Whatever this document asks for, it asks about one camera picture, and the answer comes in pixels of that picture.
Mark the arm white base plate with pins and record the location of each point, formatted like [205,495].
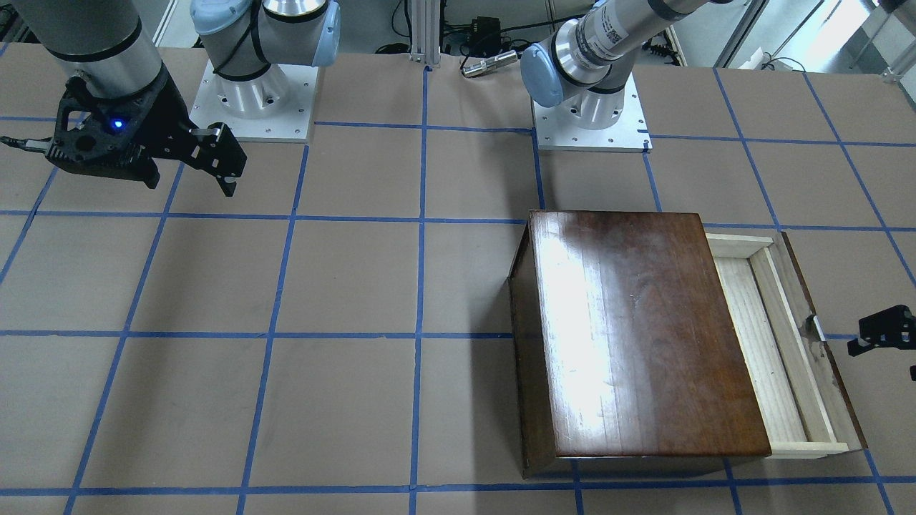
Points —
[594,122]
[276,107]

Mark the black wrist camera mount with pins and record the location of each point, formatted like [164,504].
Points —
[107,138]

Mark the black power adapter box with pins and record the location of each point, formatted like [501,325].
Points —
[485,35]

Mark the silver cylindrical tool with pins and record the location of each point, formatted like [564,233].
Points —
[490,64]

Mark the aluminium frame post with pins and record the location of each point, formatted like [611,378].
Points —
[425,29]

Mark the wooden drawer with handle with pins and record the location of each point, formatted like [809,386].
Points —
[805,407]

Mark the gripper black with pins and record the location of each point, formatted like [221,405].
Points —
[163,113]

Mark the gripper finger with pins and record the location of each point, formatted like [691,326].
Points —
[890,328]

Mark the dark wooden drawer cabinet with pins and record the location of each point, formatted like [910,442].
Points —
[627,356]

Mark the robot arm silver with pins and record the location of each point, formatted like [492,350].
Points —
[586,50]
[243,39]

